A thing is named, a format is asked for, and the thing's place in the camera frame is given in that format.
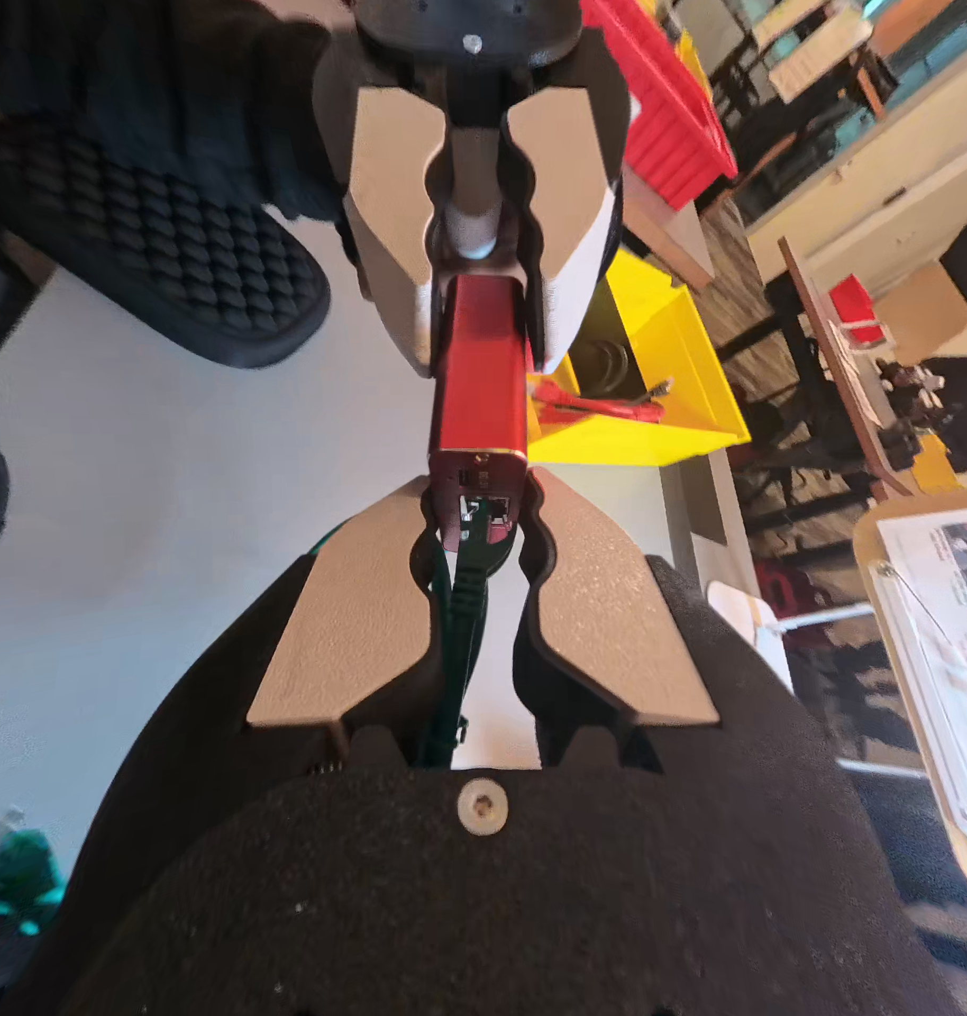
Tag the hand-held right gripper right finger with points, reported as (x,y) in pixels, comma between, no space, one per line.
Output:
(610,627)

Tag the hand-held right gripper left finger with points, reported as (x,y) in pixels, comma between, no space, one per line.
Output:
(348,619)

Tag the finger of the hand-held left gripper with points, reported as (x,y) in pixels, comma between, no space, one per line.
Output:
(567,182)
(392,198)

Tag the red ethernet coupler box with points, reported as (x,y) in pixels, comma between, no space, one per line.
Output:
(479,373)

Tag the yellow storage bin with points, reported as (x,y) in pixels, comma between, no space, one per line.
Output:
(674,357)

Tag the person's left forearm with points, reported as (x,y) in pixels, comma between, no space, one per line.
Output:
(174,71)

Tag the wooden table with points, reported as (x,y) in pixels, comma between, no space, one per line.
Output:
(674,230)

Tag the red ribbed crate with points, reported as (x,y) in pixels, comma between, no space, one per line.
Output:
(658,103)

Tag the small red bin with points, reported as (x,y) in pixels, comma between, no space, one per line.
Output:
(852,306)

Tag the printed instruction sheet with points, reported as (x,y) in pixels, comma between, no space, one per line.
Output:
(952,571)

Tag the clear sheet clip bar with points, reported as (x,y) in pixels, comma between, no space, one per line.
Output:
(952,690)

